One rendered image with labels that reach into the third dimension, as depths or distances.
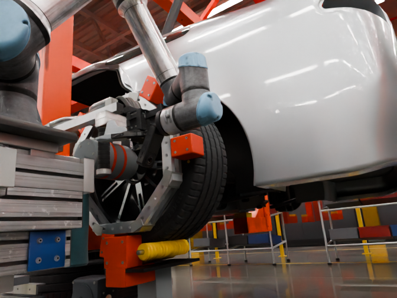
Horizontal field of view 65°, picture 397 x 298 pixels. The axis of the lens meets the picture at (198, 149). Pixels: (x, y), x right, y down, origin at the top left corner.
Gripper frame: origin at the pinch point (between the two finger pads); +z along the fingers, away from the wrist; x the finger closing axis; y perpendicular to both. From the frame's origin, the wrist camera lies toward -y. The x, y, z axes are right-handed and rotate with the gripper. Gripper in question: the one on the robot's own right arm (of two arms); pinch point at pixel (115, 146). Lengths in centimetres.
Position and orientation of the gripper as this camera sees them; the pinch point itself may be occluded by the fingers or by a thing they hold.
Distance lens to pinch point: 96.6
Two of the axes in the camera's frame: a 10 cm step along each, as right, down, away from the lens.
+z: -8.4, 2.2, 5.0
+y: -1.0, -9.6, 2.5
